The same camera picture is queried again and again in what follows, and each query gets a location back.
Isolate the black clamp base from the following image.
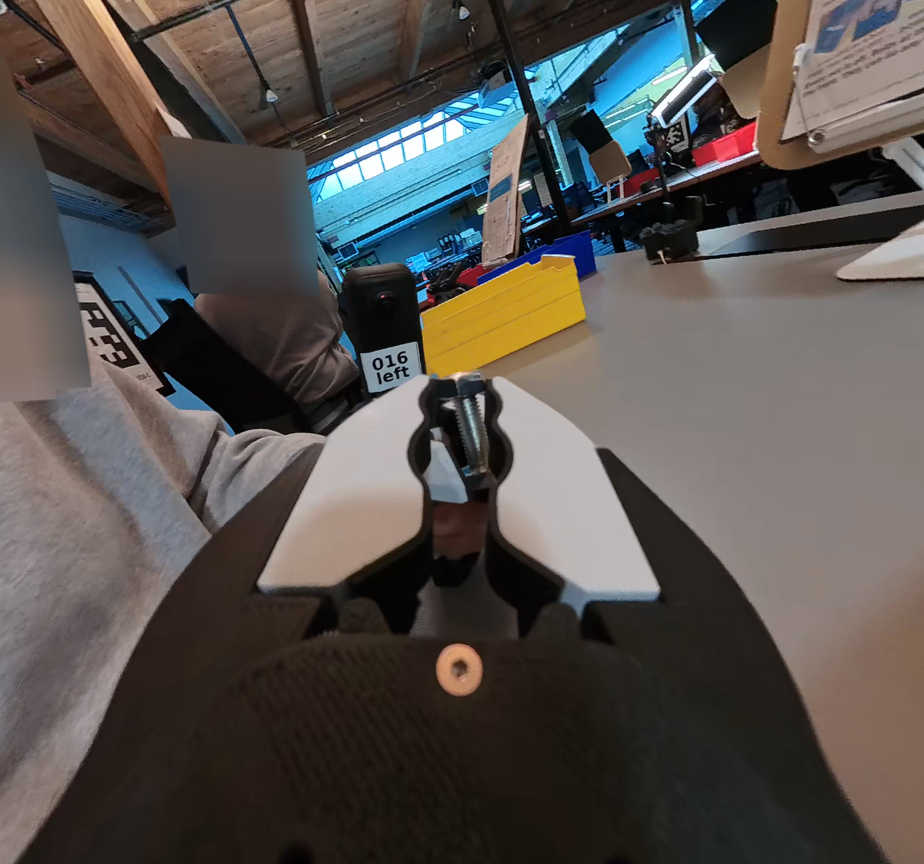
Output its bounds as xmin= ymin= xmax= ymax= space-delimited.
xmin=639 ymin=218 xmax=700 ymax=262

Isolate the brown cardboard board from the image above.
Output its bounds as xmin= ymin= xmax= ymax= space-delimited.
xmin=480 ymin=114 xmax=531 ymax=266

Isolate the framed marker sign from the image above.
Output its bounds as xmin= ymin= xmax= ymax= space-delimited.
xmin=72 ymin=280 xmax=178 ymax=397

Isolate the wooden post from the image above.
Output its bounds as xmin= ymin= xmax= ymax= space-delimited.
xmin=0 ymin=0 xmax=192 ymax=201

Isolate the black board stand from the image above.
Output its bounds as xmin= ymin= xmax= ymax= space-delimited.
xmin=693 ymin=0 xmax=781 ymax=118
xmin=570 ymin=110 xmax=633 ymax=188

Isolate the printed instruction sheet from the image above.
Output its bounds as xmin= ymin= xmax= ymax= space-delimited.
xmin=783 ymin=0 xmax=924 ymax=143

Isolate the person's left forearm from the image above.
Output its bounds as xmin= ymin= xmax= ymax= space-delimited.
xmin=189 ymin=427 xmax=326 ymax=533

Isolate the silver hex bolt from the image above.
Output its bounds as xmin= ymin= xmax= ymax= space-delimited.
xmin=448 ymin=371 xmax=499 ymax=483

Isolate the yellow plastic bin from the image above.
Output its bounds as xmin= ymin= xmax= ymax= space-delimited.
xmin=421 ymin=254 xmax=587 ymax=376

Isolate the black desk mat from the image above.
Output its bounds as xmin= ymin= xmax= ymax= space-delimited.
xmin=696 ymin=211 xmax=924 ymax=259

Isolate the white light bar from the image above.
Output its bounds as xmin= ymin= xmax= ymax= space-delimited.
xmin=650 ymin=56 xmax=716 ymax=125

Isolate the grey desk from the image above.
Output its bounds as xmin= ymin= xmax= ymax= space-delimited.
xmin=426 ymin=189 xmax=924 ymax=864

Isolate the person's grey hoodie torso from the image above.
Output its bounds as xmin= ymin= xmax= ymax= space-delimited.
xmin=0 ymin=366 xmax=239 ymax=864

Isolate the wooden office desk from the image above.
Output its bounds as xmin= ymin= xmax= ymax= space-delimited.
xmin=570 ymin=150 xmax=766 ymax=252

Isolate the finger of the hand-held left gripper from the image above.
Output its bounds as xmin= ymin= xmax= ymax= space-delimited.
xmin=422 ymin=438 xmax=469 ymax=506

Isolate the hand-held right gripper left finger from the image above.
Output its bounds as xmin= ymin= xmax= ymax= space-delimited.
xmin=256 ymin=375 xmax=443 ymax=616

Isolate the black office chair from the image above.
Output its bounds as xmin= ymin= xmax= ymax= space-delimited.
xmin=141 ymin=299 xmax=319 ymax=435

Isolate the person's left hand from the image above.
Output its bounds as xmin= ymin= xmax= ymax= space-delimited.
xmin=432 ymin=502 xmax=486 ymax=560

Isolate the blue plastic bin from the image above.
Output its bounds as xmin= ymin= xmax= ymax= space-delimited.
xmin=476 ymin=231 xmax=598 ymax=286

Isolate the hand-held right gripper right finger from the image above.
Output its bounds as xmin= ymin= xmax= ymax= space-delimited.
xmin=482 ymin=373 xmax=663 ymax=620

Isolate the black pole with disc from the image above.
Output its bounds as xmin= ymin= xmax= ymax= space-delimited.
xmin=415 ymin=0 xmax=575 ymax=239

